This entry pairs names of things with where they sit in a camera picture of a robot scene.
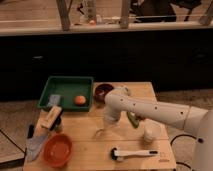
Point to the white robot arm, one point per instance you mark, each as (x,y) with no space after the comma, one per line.
(195,121)

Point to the green avocado slice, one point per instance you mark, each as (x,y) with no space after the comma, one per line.
(133,120)

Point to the orange plastic bowl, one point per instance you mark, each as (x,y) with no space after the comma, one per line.
(57,151)

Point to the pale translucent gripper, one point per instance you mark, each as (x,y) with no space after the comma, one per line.
(109,123)

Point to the green plastic tray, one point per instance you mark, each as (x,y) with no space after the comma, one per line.
(67,87)

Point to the wooden block with black base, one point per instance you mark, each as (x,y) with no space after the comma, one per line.
(53,121)

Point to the dark red bowl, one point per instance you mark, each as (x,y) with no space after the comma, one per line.
(101,91)

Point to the white handled dish brush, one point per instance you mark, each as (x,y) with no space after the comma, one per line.
(119,155)

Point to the orange fruit in tray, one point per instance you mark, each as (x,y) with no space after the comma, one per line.
(79,100)

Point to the silver metal fork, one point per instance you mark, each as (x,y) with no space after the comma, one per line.
(99,132)

